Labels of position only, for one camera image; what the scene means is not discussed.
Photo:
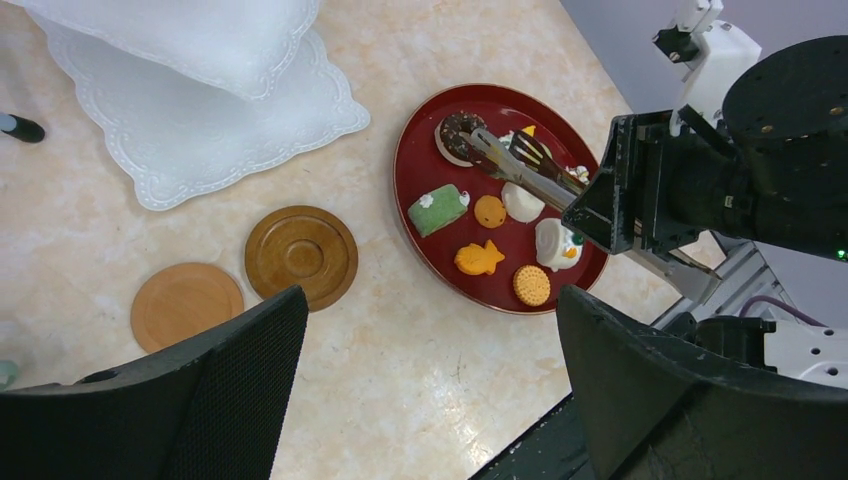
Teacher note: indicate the white roll cake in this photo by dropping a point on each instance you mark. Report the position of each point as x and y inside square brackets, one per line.
[557, 248]

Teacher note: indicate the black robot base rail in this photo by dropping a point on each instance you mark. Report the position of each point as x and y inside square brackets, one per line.
[552, 448]

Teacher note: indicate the round tan biscuit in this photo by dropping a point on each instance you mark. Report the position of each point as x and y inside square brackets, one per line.
[531, 285]

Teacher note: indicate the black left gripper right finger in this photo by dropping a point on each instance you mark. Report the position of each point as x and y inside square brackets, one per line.
[654, 406]

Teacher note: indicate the metal serving tongs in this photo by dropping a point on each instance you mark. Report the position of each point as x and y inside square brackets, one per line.
[523, 175]

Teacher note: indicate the light blue tripod stand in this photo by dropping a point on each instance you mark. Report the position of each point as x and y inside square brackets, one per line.
[25, 130]

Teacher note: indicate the orange fish-shaped cookie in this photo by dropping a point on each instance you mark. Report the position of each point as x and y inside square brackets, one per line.
[475, 260]

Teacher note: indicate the chocolate sprinkle donut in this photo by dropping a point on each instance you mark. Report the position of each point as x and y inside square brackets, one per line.
[449, 140]

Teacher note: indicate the yellow cake slice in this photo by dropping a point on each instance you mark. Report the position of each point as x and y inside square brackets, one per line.
[526, 146]

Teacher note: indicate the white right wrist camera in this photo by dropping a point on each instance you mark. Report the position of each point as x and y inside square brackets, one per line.
[709, 54]

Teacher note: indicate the red round tray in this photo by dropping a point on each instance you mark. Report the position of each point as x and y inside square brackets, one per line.
[420, 168]

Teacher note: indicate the mint green cup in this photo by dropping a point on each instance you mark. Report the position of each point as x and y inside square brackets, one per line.
[9, 373]

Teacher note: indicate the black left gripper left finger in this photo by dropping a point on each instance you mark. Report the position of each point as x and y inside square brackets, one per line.
[209, 407]

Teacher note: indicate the orange chip cookie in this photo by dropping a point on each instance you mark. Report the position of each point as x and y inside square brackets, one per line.
[489, 211]

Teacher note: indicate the green matcha roll cake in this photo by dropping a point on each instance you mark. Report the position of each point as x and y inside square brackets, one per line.
[438, 208]

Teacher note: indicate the white round mousse cake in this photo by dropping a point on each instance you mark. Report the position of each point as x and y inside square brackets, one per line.
[520, 205]

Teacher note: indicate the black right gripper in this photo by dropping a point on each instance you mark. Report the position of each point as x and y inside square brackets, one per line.
[655, 191]

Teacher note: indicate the white strawberry cake slice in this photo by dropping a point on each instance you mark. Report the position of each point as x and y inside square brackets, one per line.
[580, 172]

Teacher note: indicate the dark wooden saucer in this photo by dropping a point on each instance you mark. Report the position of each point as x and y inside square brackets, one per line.
[303, 246]

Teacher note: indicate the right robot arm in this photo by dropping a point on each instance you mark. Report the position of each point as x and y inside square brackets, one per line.
[755, 150]

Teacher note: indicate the light wooden coaster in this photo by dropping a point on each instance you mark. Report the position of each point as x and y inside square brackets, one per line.
[182, 301]

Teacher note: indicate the white three-tier cake stand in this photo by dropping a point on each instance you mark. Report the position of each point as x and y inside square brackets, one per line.
[192, 96]

